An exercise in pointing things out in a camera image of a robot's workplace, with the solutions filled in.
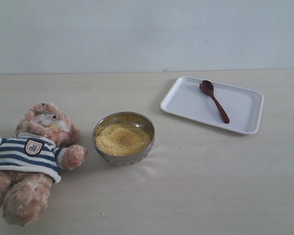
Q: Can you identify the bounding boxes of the brown teddy bear striped sweater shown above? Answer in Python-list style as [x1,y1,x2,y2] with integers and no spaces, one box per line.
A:
[0,103,87,227]

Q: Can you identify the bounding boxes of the dark red wooden spoon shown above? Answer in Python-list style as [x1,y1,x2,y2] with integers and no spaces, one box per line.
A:
[199,80,230,124]

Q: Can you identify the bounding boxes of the steel bowl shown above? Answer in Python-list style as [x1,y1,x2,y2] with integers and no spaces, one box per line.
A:
[93,112,155,166]

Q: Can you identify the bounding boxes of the yellow millet grains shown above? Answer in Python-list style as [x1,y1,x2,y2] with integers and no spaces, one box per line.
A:
[95,123,151,157]

